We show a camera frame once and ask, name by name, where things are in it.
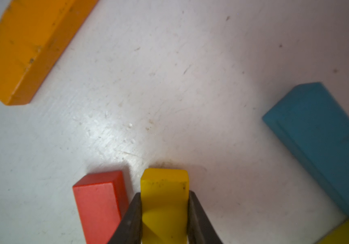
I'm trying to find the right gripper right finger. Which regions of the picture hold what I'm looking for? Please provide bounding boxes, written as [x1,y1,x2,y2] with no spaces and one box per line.
[187,191,223,244]

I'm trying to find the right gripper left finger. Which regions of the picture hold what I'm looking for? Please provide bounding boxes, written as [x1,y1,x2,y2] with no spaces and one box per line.
[108,193,142,244]

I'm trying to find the small red wooden block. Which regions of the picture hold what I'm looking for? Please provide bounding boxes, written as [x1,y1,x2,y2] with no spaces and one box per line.
[73,171,129,244]

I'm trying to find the golden yellow wooden block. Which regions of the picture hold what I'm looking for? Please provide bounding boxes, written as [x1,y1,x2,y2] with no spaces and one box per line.
[141,168,189,244]

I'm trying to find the lime yellow wooden block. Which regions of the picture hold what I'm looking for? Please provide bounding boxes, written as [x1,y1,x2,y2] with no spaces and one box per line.
[316,219,349,244]

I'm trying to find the teal wooden block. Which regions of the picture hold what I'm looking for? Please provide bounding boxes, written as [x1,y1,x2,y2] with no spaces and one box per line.
[262,82,349,216]

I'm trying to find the orange wooden block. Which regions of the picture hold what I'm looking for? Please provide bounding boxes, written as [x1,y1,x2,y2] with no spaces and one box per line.
[0,1,97,106]

